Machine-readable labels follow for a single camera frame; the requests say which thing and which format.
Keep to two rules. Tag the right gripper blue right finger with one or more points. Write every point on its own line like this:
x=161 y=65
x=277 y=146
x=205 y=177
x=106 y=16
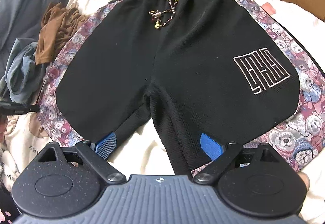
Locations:
x=222 y=157

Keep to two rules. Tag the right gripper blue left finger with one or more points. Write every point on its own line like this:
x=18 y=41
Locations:
x=94 y=156

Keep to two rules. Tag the black shorts with bear trim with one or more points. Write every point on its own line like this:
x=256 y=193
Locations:
x=218 y=67

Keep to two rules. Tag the cream bear print bedsheet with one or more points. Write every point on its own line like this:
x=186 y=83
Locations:
x=143 y=153

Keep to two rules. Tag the blue-grey denim garment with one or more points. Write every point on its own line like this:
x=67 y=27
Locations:
x=22 y=76

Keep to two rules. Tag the brown garment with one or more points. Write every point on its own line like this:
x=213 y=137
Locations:
x=58 y=25

